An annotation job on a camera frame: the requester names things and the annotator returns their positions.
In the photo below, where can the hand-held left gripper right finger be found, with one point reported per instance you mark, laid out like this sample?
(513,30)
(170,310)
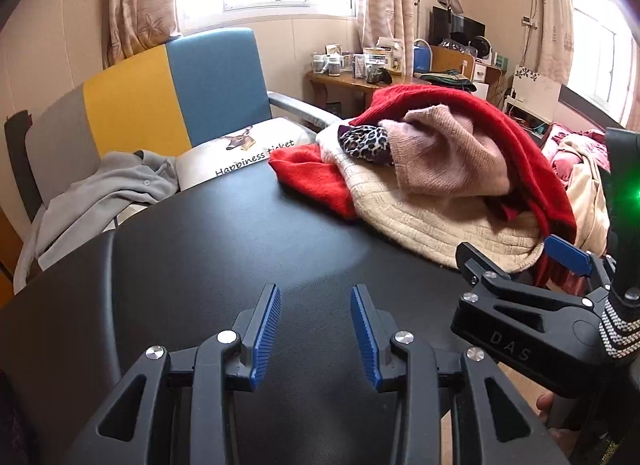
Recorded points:
(367,340)

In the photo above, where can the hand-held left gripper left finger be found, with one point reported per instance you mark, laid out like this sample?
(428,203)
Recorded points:
(262,340)

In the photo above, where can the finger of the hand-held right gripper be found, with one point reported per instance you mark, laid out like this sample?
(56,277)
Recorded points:
(480,265)
(567,254)

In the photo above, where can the red ribbed knit sweater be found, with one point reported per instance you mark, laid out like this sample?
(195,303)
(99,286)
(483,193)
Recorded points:
(500,115)

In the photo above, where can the dark purple leopard-trim garment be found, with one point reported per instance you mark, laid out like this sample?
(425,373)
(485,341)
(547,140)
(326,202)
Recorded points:
(365,142)

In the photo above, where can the person's right hand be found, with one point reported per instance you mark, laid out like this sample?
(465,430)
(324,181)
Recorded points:
(545,402)

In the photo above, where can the beige cloth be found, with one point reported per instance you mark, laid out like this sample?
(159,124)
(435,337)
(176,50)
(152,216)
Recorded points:
(587,205)

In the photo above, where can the cream knitted blanket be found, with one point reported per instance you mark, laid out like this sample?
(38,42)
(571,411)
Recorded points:
(425,225)

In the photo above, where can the pink blanket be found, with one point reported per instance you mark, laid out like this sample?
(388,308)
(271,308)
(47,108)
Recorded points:
(565,155)

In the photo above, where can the pink knit sweater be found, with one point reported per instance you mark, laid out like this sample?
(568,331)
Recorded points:
(450,155)

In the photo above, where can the white patterned box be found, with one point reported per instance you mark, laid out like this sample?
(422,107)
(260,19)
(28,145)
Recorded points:
(537,90)

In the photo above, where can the white deer print pillow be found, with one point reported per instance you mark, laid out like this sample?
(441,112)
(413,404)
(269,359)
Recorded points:
(235,155)

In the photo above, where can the green plaid cloth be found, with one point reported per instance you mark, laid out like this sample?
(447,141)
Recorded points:
(442,79)

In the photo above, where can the light wooden table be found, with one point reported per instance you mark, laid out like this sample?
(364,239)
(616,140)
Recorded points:
(447,60)

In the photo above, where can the black controller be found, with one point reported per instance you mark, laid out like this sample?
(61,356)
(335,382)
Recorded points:
(379,76)

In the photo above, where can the blue box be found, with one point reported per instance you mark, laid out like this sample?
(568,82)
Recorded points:
(421,57)

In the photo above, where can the small desk fan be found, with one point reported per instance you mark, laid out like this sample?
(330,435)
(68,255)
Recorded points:
(481,49)

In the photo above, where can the light grey garment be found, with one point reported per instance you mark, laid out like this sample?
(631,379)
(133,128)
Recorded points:
(100,195)

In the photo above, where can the white plastic container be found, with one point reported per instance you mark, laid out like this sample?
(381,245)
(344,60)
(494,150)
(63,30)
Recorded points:
(396,57)

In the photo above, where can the wooden desk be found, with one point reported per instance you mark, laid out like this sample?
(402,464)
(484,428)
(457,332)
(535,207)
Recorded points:
(345,85)

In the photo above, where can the white tin can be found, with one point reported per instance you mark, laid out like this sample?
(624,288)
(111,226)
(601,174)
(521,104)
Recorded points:
(376,62)

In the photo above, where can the black monitor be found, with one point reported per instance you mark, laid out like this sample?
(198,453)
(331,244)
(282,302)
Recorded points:
(442,27)

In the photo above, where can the glass jar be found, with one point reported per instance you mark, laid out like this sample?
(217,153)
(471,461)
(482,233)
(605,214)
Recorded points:
(318,65)
(334,66)

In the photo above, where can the grey yellow blue sofa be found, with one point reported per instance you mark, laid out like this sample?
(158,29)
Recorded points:
(210,85)

